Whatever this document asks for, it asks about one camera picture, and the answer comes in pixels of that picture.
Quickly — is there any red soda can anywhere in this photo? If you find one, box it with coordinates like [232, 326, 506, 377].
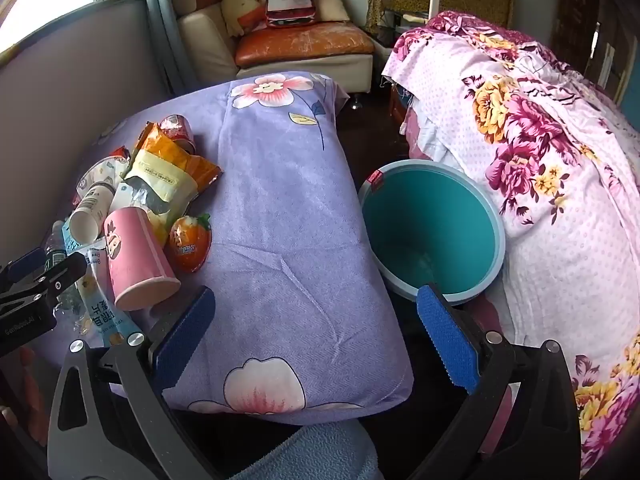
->
[159, 114, 197, 153]

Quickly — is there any purple floral blanket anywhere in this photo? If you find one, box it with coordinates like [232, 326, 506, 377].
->
[30, 71, 416, 421]

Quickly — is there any beige leather sofa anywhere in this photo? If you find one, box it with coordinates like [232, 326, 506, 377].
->
[170, 0, 376, 93]

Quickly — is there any white low shelf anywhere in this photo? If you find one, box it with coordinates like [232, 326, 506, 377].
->
[375, 7, 431, 46]

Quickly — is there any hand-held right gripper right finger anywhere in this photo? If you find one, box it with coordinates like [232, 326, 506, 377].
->
[416, 284, 583, 480]

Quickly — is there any cartoon print face mask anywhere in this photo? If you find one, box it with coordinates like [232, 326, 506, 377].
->
[75, 155, 131, 201]

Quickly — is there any orange seat cushion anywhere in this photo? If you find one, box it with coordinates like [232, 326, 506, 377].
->
[235, 22, 376, 68]

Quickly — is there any dark wooden wardrobe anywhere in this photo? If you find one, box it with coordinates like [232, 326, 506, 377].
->
[550, 0, 640, 111]

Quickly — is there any cream plush cushion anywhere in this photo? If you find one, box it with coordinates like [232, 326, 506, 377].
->
[221, 0, 268, 37]

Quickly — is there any orange snack bag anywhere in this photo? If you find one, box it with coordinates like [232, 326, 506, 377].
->
[120, 121, 224, 246]

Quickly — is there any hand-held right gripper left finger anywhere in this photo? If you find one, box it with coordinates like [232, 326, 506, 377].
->
[47, 285, 217, 480]

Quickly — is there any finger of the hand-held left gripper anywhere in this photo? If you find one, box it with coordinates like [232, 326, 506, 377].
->
[0, 246, 48, 293]
[0, 252, 88, 313]

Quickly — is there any grey-blue curtain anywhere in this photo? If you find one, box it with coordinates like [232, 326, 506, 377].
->
[132, 0, 186, 96]

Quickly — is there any teal plastic bucket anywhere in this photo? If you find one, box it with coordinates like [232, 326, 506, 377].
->
[357, 160, 507, 306]

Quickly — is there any pink paper cup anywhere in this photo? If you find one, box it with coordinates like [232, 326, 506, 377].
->
[103, 207, 182, 312]

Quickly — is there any light blue fleece clothing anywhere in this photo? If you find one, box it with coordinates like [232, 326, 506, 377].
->
[225, 420, 383, 480]

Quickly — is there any clear plastic bottle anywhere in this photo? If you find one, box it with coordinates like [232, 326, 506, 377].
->
[44, 220, 68, 268]

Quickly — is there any pink floral quilt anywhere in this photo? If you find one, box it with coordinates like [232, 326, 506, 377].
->
[382, 10, 640, 471]

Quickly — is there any blue white sachet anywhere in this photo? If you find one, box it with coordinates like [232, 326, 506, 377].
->
[82, 245, 145, 350]

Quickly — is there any strawberry shaped jelly snack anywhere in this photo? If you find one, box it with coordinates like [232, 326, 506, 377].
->
[167, 213, 213, 274]

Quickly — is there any white paper cup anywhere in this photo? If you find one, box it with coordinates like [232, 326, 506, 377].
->
[67, 182, 118, 243]

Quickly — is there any beige pillow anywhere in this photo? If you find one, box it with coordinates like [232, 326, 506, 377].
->
[312, 0, 351, 23]

